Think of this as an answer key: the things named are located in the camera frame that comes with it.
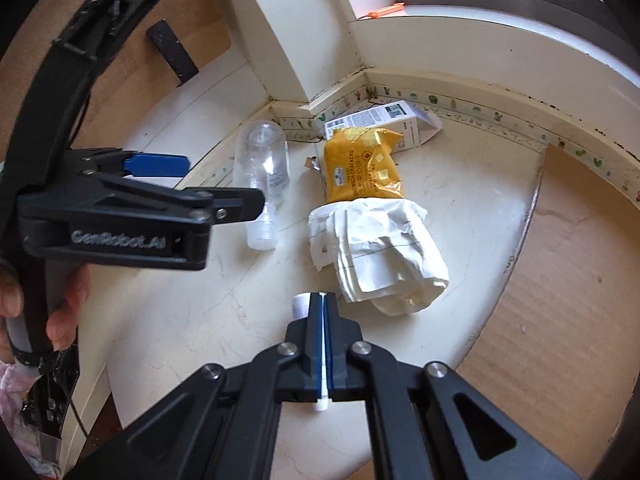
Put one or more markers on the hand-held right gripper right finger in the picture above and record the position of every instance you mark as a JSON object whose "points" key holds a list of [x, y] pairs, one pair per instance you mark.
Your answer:
{"points": [[330, 350]]}

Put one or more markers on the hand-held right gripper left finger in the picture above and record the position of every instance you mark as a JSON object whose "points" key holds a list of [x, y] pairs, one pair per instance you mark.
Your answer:
{"points": [[316, 350]]}

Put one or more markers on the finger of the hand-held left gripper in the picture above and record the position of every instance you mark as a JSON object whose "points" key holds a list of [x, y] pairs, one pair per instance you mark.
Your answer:
{"points": [[160, 165], [225, 205]]}

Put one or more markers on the clear plastic bottle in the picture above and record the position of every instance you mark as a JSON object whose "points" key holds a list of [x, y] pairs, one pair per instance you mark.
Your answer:
{"points": [[260, 160]]}

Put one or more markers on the white paper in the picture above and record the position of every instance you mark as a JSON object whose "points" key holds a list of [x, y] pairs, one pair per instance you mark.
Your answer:
{"points": [[380, 250]]}

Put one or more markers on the yellow snack packet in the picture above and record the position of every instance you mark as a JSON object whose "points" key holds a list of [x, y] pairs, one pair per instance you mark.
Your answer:
{"points": [[360, 170]]}

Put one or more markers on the white carton box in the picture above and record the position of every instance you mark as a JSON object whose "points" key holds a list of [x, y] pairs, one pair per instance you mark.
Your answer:
{"points": [[390, 115]]}

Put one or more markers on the person's left hand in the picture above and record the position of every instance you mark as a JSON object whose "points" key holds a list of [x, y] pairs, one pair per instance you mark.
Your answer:
{"points": [[67, 310]]}

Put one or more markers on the small foil scrap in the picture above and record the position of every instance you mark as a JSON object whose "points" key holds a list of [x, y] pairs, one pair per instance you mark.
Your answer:
{"points": [[312, 163]]}

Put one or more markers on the black cutting board rack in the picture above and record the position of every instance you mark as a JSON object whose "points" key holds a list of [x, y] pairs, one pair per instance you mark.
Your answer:
{"points": [[172, 52]]}

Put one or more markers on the wooden cutting board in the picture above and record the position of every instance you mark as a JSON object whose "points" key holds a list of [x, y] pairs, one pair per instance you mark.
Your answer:
{"points": [[200, 10]]}

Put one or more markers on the flat cardboard sheet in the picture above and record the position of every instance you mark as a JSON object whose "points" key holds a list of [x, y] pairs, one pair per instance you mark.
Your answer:
{"points": [[560, 285]]}

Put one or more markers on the orange plastic clip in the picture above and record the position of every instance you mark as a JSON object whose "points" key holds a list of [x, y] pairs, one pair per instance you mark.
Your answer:
{"points": [[385, 11]]}

